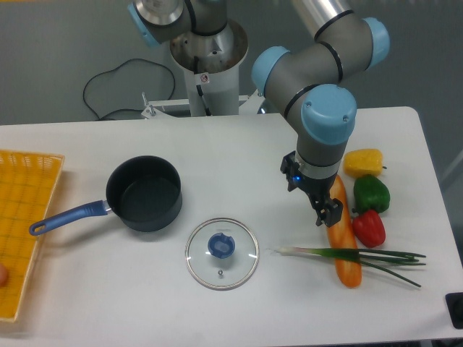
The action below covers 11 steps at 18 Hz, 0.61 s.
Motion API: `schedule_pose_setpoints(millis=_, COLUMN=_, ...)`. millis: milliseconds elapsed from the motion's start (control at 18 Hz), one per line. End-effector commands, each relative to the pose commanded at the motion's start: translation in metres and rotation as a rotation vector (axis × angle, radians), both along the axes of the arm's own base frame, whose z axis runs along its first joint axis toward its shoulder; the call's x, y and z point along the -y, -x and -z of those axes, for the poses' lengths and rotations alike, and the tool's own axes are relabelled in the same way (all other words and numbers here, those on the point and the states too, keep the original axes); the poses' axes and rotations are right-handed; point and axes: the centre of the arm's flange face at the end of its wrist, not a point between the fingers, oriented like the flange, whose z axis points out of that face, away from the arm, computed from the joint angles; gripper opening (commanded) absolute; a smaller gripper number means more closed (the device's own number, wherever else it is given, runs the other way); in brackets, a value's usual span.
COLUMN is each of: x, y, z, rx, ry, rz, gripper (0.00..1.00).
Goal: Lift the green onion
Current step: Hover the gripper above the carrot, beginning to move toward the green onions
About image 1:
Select red bell pepper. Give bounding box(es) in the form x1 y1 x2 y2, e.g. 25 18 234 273
352 210 386 248

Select glass pot lid blue knob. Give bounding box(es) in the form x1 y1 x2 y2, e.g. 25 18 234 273
184 218 260 291

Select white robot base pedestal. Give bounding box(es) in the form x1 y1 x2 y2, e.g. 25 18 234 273
170 20 248 116

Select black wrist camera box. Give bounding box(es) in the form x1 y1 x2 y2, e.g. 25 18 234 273
280 151 301 192

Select orange baguette bread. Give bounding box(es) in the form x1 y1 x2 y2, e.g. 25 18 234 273
327 176 362 288

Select yellow bell pepper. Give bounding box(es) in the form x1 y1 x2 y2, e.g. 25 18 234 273
343 148 384 178

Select black device at table edge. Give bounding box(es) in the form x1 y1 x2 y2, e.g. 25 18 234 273
445 292 463 330

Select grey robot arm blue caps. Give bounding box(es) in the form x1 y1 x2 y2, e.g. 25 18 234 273
128 1 390 226

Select yellow woven basket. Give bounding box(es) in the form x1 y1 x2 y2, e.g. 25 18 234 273
1 150 64 322

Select black cable on floor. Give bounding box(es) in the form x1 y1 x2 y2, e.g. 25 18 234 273
82 58 177 121

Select green onion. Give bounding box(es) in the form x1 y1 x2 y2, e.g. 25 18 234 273
273 247 426 288

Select white metal mounting bracket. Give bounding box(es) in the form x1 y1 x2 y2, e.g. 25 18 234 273
140 91 265 119

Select black saucepan blue handle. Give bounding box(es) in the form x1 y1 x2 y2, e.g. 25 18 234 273
29 155 182 236

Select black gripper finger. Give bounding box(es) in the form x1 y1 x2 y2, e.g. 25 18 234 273
314 202 326 226
325 198 343 227

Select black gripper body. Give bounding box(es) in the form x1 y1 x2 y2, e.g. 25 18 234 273
299 173 336 209

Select green bell pepper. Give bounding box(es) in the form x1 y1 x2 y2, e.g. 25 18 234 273
353 175 391 214

